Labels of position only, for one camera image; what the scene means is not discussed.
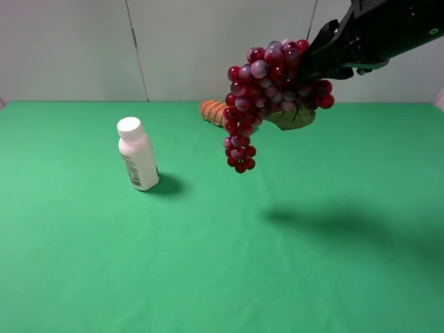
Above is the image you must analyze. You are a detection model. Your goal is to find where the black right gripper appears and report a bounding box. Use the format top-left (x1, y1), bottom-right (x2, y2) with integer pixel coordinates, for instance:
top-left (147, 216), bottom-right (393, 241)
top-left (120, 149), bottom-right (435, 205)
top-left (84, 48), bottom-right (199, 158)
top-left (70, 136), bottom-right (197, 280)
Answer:
top-left (296, 0), bottom-right (443, 83)

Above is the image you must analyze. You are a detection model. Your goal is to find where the red purple grape bunch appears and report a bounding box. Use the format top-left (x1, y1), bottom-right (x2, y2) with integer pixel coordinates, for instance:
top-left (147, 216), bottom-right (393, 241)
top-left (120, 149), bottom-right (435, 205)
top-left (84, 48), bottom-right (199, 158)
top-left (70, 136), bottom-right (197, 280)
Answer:
top-left (222, 40), bottom-right (335, 173)

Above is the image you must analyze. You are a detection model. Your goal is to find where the sliced orange bread loaf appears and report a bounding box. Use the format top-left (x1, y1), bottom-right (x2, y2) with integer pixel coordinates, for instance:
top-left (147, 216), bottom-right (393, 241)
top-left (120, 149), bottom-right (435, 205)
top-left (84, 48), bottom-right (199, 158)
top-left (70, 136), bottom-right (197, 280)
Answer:
top-left (199, 100), bottom-right (228, 128)

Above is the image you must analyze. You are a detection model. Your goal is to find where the green table cloth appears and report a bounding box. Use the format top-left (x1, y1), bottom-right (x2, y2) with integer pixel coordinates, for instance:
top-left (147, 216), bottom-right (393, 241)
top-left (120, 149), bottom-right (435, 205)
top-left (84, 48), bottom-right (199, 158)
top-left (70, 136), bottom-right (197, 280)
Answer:
top-left (1, 102), bottom-right (443, 332)

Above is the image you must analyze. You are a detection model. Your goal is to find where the white plastic bottle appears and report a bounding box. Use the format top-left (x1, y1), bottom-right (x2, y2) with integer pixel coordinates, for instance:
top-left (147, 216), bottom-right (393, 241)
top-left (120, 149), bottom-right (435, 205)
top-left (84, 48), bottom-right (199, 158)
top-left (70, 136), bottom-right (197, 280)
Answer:
top-left (117, 117), bottom-right (160, 191)

